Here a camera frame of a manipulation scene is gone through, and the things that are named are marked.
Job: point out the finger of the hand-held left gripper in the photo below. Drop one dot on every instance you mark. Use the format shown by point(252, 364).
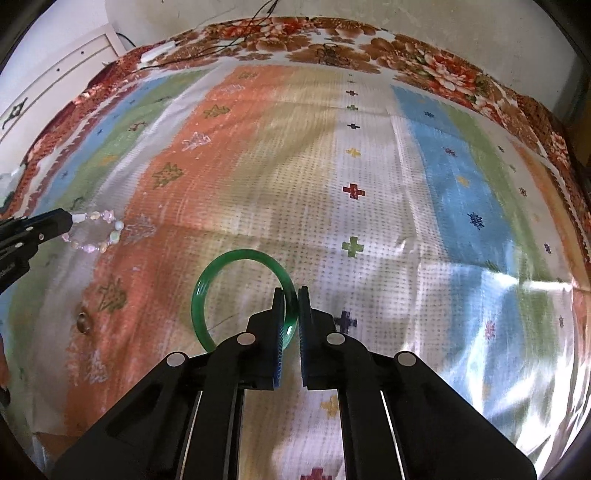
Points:
point(22, 244)
point(51, 221)

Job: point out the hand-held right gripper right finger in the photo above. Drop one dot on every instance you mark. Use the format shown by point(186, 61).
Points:
point(303, 360)

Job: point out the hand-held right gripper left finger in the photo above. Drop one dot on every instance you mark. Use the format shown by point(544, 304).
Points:
point(278, 364)

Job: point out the green jade bangle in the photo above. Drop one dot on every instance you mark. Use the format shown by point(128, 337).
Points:
point(197, 302)

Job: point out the grey crumpled cloth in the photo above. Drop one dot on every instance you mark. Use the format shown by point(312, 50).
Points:
point(7, 189)

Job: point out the white bed headboard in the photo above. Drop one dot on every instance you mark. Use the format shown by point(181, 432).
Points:
point(55, 78)

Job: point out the white power adapter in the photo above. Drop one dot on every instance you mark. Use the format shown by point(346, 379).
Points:
point(157, 51)

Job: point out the floral brown blanket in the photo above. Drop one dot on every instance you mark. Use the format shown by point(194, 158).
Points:
point(415, 55)

